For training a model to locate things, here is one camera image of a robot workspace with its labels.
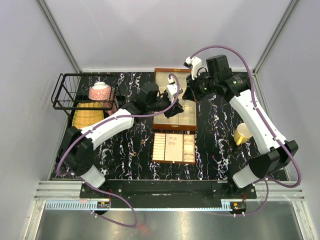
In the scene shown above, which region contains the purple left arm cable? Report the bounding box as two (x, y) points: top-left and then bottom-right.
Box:
(56, 73), (181, 228)

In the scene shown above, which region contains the brown leather jewelry box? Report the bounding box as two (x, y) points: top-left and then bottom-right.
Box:
(153, 68), (197, 132)

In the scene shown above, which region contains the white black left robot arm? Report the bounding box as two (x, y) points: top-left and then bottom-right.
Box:
(56, 82), (183, 198)

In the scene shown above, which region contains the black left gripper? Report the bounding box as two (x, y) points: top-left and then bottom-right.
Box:
(147, 92), (184, 119)

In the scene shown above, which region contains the pink patterned ceramic bowl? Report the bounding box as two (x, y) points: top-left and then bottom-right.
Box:
(88, 81), (112, 101)

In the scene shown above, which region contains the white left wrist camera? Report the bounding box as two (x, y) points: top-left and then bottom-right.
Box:
(166, 76), (183, 103)

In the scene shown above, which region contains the black wire dish rack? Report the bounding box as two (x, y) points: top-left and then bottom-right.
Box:
(51, 72), (126, 119)

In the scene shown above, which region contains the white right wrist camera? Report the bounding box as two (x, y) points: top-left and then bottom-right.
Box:
(183, 56), (202, 78)

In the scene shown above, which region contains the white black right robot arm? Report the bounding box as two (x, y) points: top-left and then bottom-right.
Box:
(182, 54), (299, 199)

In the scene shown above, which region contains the brown jewelry tray insert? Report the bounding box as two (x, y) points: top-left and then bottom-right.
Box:
(152, 132), (196, 164)

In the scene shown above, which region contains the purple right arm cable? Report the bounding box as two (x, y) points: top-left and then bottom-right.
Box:
(191, 45), (302, 217)

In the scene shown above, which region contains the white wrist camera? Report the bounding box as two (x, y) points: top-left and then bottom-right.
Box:
(183, 56), (202, 78)
(166, 76), (183, 103)

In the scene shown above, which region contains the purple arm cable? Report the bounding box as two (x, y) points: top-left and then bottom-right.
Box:
(56, 73), (181, 228)
(191, 45), (302, 217)

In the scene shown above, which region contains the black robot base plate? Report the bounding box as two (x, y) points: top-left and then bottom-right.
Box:
(79, 178), (258, 208)

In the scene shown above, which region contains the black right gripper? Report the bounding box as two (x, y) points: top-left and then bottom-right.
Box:
(182, 71), (218, 103)

